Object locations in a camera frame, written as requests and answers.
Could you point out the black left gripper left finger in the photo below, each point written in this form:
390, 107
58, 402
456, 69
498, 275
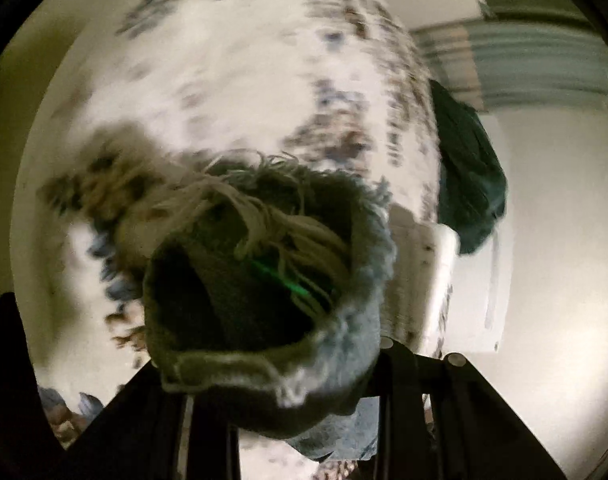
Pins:
146, 432

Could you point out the grey striped curtain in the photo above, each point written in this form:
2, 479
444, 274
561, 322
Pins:
491, 65

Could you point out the floral patterned bed blanket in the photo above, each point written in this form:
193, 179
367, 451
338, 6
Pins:
332, 84

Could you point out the dark green garment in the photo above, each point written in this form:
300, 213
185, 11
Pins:
473, 187

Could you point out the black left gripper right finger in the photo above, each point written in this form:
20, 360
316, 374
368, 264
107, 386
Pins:
441, 419

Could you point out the blue denim jeans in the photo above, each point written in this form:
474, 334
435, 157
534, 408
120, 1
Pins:
260, 281

